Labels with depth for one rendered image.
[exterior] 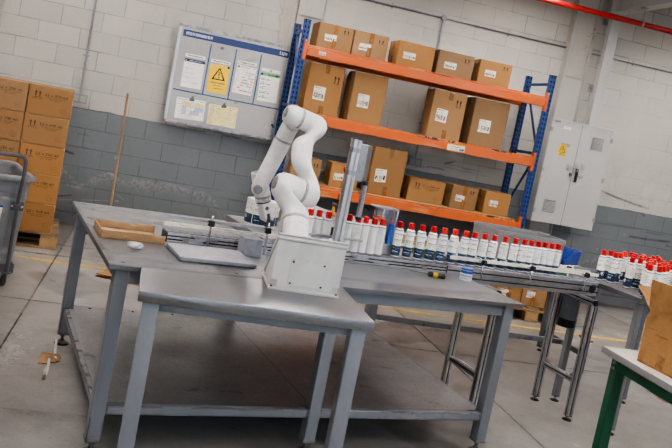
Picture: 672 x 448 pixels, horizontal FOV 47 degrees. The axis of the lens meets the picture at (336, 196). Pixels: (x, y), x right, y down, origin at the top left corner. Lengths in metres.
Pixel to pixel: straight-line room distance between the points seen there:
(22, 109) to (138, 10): 2.01
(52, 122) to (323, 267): 4.20
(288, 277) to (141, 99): 5.42
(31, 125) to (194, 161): 2.10
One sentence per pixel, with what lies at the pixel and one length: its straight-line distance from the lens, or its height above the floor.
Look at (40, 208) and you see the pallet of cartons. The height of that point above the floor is 0.35.
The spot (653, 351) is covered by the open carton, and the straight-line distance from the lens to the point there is 3.72.
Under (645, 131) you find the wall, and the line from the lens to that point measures 10.27.
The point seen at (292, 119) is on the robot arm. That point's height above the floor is 1.53.
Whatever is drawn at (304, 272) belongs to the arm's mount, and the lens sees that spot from 3.27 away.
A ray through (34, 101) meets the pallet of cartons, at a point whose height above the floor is 1.25.
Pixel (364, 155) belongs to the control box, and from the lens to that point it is 4.03.
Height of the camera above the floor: 1.55
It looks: 5 degrees down
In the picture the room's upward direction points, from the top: 11 degrees clockwise
